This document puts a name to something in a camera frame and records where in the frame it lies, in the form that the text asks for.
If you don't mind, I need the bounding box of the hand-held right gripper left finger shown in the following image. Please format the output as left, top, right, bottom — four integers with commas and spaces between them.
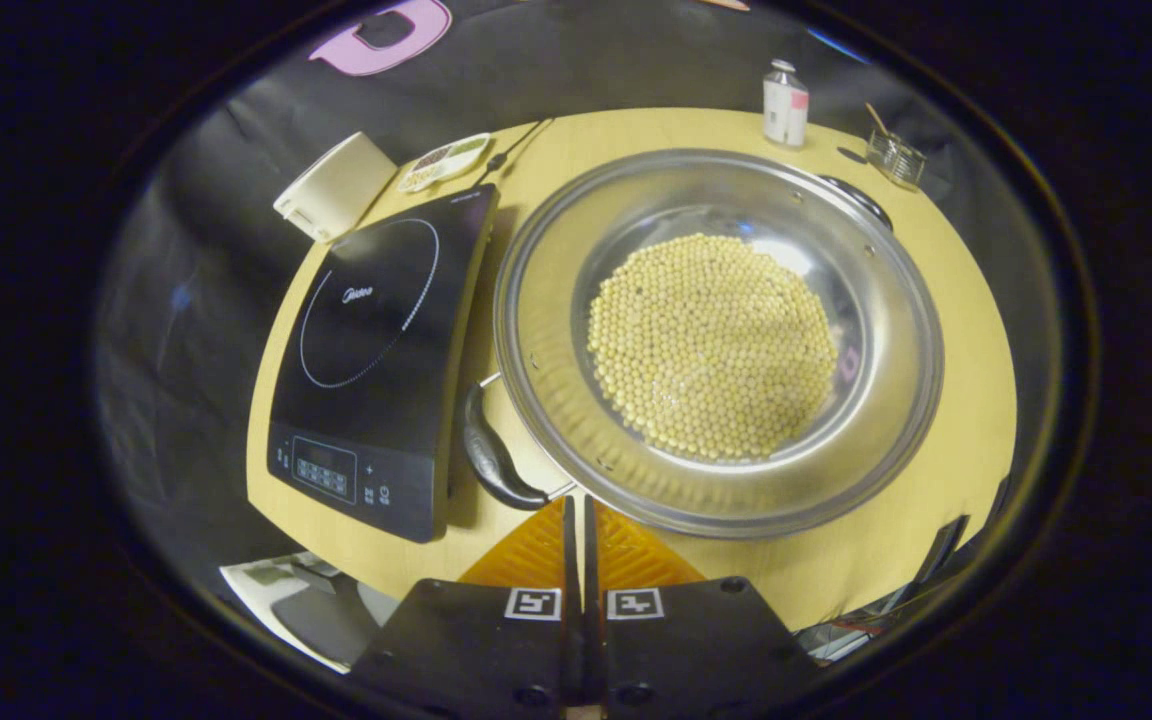
351, 497, 583, 720

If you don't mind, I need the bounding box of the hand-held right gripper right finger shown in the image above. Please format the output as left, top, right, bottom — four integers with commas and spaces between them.
584, 495, 822, 720

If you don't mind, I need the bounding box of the black induction cooktop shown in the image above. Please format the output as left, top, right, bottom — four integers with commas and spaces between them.
266, 183, 500, 544

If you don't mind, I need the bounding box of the heap of yellow soybeans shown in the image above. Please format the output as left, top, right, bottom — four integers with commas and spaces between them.
586, 233, 840, 463

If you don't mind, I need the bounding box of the steel pot with black handles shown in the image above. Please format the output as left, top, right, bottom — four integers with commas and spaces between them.
463, 148, 945, 541

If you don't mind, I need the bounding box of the white box appliance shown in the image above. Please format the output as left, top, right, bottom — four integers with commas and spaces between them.
273, 132, 399, 244

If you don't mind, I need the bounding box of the white divided bean dish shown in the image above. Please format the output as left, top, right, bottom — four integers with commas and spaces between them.
398, 133, 492, 194

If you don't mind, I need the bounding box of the glass jar with wooden stick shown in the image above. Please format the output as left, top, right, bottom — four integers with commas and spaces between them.
864, 102, 927, 191

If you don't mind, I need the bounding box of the clear bottle with white label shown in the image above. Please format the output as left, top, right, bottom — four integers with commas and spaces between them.
762, 59, 810, 149

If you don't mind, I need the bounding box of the black power cable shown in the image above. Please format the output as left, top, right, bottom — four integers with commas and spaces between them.
481, 118, 555, 186

